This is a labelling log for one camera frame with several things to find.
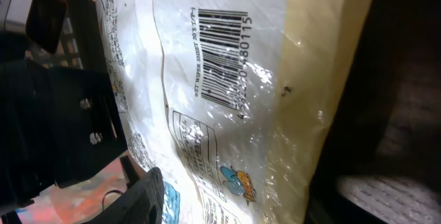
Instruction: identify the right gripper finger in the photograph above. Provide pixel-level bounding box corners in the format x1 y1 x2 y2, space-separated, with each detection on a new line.
88 167 165 224

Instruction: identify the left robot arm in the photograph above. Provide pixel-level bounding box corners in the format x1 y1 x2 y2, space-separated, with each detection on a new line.
1 34 127 214

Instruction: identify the white barcode scanner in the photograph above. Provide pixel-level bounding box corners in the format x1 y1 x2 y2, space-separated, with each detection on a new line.
1 0 68 54

